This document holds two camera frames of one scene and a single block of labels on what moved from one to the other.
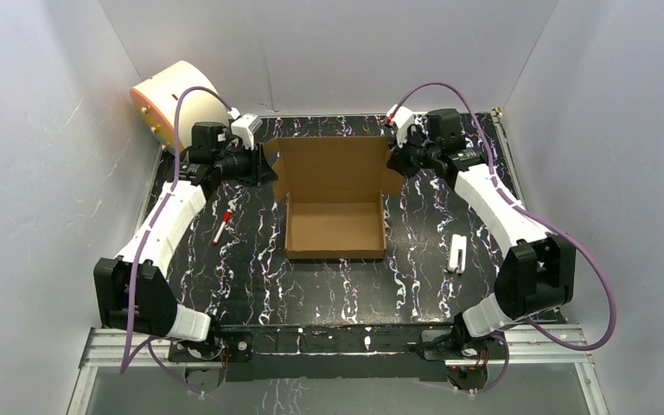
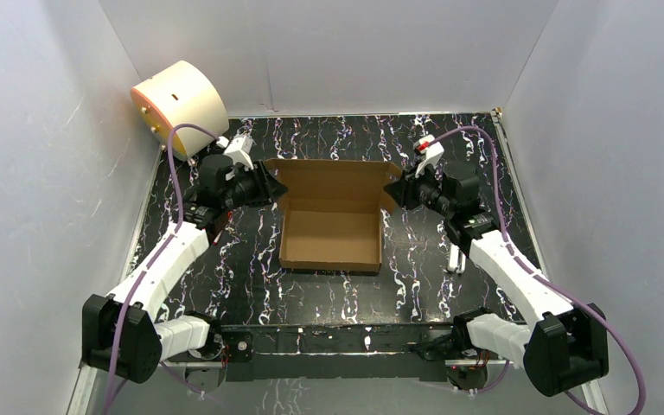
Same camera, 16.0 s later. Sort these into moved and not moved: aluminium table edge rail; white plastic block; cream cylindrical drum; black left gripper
Moved: black left gripper
Not moved: aluminium table edge rail; white plastic block; cream cylindrical drum
